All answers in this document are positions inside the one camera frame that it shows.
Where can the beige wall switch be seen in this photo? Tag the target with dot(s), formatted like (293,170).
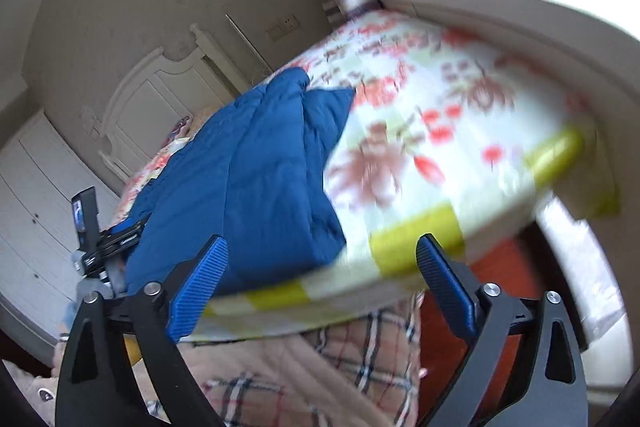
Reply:
(275,32)

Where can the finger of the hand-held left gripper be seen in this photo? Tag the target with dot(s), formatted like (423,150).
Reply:
(132,229)

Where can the embroidered floral pillow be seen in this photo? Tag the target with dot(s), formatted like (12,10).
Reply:
(180,127)

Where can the blue down jacket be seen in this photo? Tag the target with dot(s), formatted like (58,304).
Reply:
(250,167)

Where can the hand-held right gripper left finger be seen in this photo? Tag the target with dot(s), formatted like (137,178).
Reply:
(197,287)

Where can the paper wall notice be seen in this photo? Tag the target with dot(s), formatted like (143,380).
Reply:
(90,119)

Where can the white wooden headboard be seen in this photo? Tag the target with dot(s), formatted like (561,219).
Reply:
(165,107)

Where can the beige plaid clothing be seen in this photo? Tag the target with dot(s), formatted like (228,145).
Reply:
(325,367)

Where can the white wardrobe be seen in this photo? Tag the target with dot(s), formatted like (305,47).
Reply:
(35,217)

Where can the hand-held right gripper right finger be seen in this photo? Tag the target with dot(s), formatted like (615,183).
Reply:
(445,289)

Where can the silver lamp pole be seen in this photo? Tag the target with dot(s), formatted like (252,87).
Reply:
(247,41)

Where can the white wall socket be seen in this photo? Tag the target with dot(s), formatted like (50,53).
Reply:
(291,24)

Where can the floral bed sheet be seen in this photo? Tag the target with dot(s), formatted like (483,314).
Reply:
(450,132)

